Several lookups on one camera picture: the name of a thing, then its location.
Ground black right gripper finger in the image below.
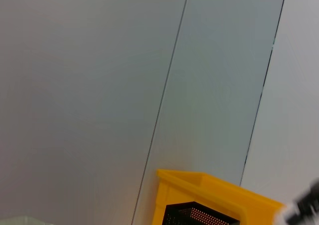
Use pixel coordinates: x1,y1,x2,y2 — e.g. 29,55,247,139
285,177,319,225

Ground black mesh pen holder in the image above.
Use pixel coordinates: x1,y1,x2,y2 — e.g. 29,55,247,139
161,201,242,225

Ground yellow plastic bin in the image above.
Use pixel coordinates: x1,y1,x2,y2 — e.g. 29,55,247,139
151,169,288,225

